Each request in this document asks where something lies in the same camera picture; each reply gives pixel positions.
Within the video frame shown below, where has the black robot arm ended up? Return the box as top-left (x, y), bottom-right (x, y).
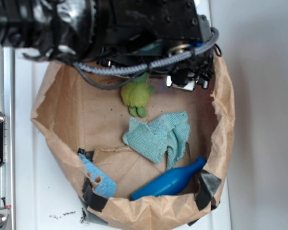
top-left (0, 0), bottom-right (219, 91)

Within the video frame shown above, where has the green plush animal toy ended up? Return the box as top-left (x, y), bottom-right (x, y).
top-left (120, 73), bottom-right (155, 118)

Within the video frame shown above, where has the blue plastic bottle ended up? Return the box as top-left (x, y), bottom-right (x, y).
top-left (131, 157), bottom-right (206, 201)

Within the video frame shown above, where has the teal knitted cloth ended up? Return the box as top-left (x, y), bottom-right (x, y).
top-left (122, 111), bottom-right (191, 170)

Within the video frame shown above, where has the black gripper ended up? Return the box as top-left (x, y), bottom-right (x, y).
top-left (96, 0), bottom-right (217, 91)

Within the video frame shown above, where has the aluminium frame rail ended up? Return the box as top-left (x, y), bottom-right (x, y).
top-left (0, 45), bottom-right (16, 230)

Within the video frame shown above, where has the brown paper bag bin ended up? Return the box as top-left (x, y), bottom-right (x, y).
top-left (31, 57), bottom-right (235, 230)

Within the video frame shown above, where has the grey braided cable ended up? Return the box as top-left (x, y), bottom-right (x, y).
top-left (73, 26), bottom-right (220, 77)

